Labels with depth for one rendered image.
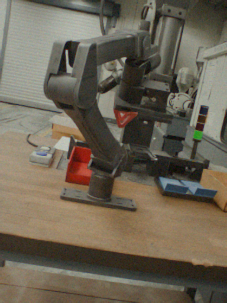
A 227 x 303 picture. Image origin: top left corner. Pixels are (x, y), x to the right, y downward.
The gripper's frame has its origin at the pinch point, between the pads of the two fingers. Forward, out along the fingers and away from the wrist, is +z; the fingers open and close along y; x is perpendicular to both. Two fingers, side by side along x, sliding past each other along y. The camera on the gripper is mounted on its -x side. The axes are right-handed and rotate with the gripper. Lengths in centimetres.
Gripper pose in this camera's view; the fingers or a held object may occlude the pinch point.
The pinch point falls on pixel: (121, 121)
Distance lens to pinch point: 95.8
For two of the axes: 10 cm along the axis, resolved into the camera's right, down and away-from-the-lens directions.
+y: 0.4, -6.8, 7.3
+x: -9.8, -1.6, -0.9
